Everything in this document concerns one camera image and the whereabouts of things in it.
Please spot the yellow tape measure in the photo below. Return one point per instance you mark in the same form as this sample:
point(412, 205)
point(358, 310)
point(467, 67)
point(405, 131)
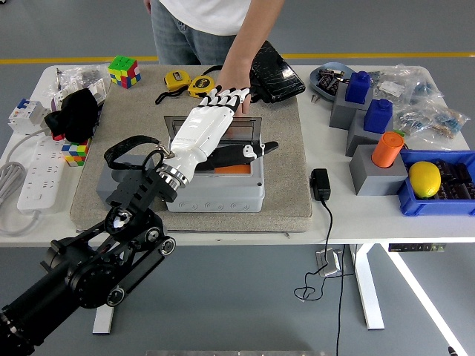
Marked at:
point(177, 79)
point(200, 86)

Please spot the yellow lemon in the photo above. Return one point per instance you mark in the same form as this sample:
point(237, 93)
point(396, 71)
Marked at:
point(425, 180)

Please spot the person's left hand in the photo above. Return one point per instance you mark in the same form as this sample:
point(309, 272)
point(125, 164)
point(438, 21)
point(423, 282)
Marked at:
point(234, 79)

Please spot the small metal clip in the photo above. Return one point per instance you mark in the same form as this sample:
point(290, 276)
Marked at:
point(315, 98)

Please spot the grey-brown mat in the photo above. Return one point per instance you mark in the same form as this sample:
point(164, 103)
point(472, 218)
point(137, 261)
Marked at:
point(282, 148)

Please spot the person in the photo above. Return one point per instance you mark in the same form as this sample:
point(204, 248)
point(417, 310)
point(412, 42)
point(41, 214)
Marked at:
point(200, 22)

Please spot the grey holder block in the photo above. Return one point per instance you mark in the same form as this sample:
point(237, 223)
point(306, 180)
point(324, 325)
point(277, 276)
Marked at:
point(375, 178)
point(343, 113)
point(358, 137)
point(105, 189)

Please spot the small Rubik's cube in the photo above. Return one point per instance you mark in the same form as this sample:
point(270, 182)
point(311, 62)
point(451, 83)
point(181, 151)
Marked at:
point(75, 153)

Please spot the black electronic components heap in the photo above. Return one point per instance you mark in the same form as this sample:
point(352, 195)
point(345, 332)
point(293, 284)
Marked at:
point(328, 79)

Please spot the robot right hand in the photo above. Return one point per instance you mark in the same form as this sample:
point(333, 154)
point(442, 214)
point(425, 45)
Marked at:
point(453, 352)

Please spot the large Rubik's cube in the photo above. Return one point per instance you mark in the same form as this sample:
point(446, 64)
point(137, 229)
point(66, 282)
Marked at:
point(124, 72)

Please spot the black pouch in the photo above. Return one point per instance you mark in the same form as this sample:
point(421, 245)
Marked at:
point(282, 78)

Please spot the blue-grey oval dish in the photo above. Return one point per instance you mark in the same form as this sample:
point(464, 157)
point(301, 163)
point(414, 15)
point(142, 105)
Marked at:
point(315, 83)

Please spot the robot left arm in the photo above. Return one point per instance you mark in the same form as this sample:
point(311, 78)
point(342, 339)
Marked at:
point(74, 274)

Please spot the black power adapter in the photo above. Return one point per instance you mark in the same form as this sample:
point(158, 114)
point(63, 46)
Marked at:
point(320, 184)

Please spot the smoky transparent box lid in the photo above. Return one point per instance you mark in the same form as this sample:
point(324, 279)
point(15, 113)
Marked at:
point(245, 128)

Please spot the grey plastic junction box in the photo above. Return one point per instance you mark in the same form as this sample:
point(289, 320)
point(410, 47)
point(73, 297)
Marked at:
point(222, 196)

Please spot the person's right hand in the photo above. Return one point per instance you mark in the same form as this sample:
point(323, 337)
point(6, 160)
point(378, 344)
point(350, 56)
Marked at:
point(147, 5)

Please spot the black cloth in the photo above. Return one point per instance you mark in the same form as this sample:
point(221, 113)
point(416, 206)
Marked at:
point(76, 115)

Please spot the thin metal tool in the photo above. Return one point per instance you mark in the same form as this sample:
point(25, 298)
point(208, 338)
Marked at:
point(58, 79)

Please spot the white power strip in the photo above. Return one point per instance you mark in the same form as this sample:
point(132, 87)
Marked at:
point(41, 174)

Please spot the black table control panel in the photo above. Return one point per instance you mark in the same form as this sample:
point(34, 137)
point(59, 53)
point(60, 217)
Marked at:
point(417, 247)

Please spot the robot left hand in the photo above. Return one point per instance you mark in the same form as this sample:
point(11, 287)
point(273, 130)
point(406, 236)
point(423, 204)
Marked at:
point(200, 130)

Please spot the black capacitors heap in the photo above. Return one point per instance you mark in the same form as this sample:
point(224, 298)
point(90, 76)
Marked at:
point(456, 178)

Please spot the blue battery block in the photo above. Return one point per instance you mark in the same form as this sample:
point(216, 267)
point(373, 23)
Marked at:
point(377, 116)
point(358, 87)

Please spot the small green item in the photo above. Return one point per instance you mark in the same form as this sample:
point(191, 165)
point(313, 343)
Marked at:
point(399, 132)

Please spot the blue plastic bin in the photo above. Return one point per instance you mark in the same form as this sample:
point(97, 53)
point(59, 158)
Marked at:
point(434, 207)

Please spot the orange cylindrical battery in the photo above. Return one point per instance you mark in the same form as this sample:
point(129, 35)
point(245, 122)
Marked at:
point(387, 150)
point(234, 169)

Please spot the white circuit breaker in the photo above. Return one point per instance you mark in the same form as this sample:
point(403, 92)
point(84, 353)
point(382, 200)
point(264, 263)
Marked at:
point(26, 115)

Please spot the clear bag of parts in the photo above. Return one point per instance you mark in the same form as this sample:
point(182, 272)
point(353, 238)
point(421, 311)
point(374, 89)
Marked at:
point(389, 87)
point(412, 120)
point(445, 122)
point(425, 87)
point(81, 76)

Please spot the silver metal bracket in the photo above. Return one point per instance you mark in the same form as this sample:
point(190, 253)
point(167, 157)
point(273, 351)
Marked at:
point(328, 265)

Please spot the person's left forearm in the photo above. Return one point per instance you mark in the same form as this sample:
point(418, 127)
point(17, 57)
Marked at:
point(252, 37)

